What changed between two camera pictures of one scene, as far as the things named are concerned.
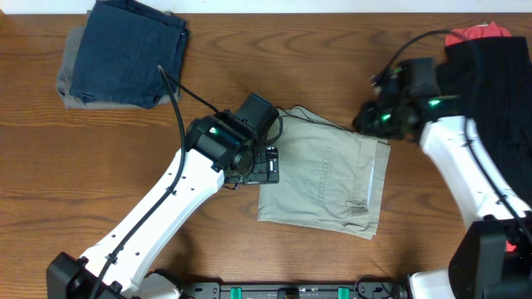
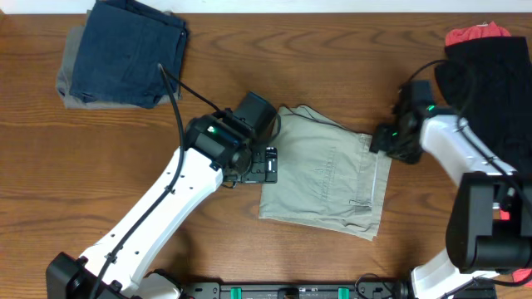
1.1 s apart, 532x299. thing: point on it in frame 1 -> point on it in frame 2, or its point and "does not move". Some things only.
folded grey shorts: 73,46 does not move
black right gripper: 365,122 -> 382,138
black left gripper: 266,166 does not move
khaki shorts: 330,178 does not move
